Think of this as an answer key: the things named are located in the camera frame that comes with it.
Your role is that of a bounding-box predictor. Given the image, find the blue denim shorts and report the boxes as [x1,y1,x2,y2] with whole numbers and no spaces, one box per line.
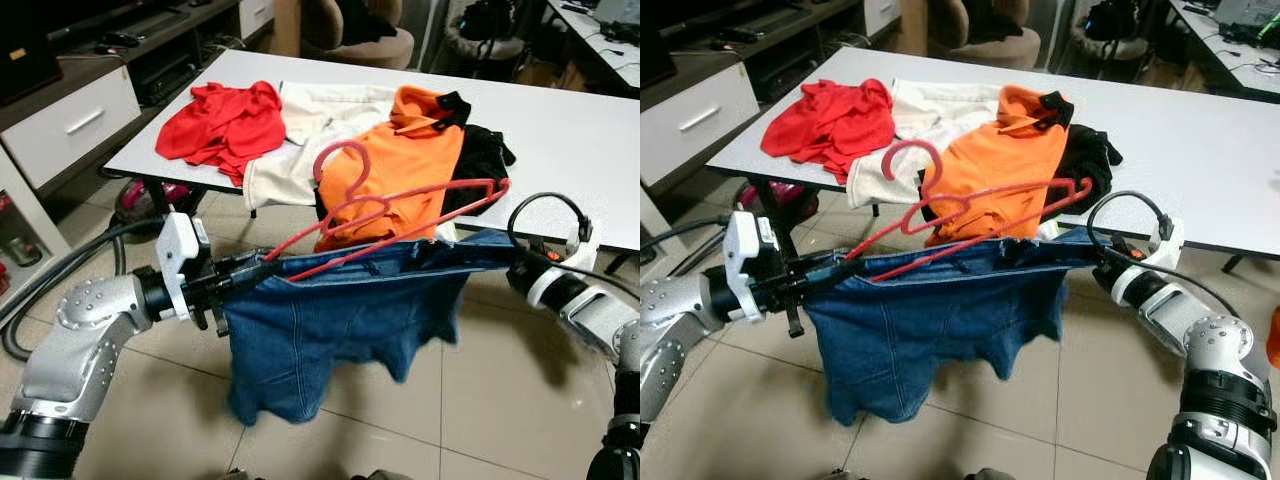
[800,228,1101,426]
[222,228,521,426]

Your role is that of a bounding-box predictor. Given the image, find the red plastic hanger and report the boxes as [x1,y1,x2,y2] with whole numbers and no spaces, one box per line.
[262,140,511,284]
[845,138,1094,284]

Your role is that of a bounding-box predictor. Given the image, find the pink vacuum cleaner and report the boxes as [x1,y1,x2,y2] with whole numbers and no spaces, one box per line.
[110,175,201,226]
[735,180,801,216]

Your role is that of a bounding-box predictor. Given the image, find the black garment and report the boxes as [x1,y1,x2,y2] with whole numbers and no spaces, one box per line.
[960,0,1031,43]
[1045,123,1124,221]
[440,123,518,216]
[335,0,401,46]

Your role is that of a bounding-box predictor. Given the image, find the red shirt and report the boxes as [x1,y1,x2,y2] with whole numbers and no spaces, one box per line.
[155,80,288,188]
[760,78,896,186]

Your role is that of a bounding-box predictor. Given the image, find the orange polo shirt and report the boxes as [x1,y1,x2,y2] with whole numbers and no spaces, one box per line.
[920,85,1076,251]
[315,85,473,253]

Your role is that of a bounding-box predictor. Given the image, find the white drawer cabinet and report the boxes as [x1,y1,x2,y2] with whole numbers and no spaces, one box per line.
[0,65,141,191]
[640,62,761,186]

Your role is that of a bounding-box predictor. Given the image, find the white desk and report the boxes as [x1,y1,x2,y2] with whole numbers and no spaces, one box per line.
[1165,0,1280,101]
[545,0,641,91]

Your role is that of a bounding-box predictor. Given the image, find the brown wooden TV bench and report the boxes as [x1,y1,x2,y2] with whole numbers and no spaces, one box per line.
[45,0,276,106]
[640,0,901,101]

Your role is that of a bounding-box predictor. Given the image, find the brown armchair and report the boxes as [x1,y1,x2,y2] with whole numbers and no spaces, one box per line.
[925,0,1046,71]
[300,0,416,71]

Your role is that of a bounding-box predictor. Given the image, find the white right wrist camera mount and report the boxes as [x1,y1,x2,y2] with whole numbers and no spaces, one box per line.
[527,215,599,309]
[1105,215,1186,309]

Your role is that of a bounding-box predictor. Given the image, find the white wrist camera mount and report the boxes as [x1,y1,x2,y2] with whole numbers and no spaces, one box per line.
[725,210,781,323]
[527,215,599,309]
[1105,215,1186,309]
[155,212,211,321]

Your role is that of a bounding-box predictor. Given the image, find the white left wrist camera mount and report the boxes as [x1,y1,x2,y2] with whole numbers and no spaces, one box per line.
[155,212,211,321]
[725,210,781,323]

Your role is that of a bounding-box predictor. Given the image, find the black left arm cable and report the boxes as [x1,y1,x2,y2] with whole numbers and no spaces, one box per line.
[640,215,731,276]
[0,218,166,361]

